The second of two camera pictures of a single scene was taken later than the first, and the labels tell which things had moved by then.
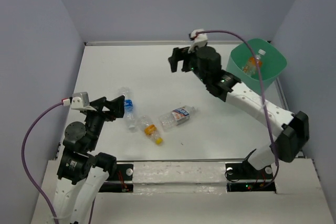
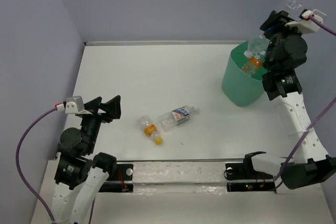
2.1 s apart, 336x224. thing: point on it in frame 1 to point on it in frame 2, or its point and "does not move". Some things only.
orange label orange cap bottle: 251,67 does not move
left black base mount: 121,181 does not move
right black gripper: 180,53 to 277,22
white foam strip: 179,177 does not move
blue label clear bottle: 128,107 to 258,46
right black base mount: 241,177 does not move
